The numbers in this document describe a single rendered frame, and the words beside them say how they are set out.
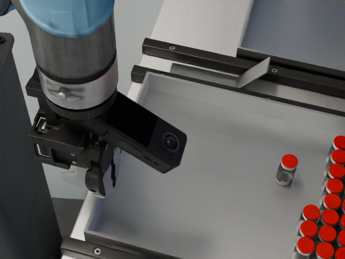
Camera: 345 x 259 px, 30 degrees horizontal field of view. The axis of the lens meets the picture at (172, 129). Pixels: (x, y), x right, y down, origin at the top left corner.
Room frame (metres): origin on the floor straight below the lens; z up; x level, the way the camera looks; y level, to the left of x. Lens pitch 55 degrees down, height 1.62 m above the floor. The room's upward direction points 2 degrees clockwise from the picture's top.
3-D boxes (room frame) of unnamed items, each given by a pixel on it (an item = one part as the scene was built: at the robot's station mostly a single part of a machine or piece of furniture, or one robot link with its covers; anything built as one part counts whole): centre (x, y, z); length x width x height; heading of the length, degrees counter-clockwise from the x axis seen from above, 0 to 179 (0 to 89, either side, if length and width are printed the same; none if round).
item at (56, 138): (0.40, 0.10, 1.06); 0.09 x 0.08 x 0.12; 77
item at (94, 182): (0.37, 0.08, 1.00); 0.05 x 0.02 x 0.09; 167
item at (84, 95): (0.39, 0.09, 1.15); 0.08 x 0.08 x 0.05
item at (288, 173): (0.44, -0.15, 0.90); 0.02 x 0.02 x 0.04
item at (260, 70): (0.61, -0.06, 0.91); 0.14 x 0.03 x 0.06; 77
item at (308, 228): (0.35, -0.17, 0.90); 0.02 x 0.02 x 0.05
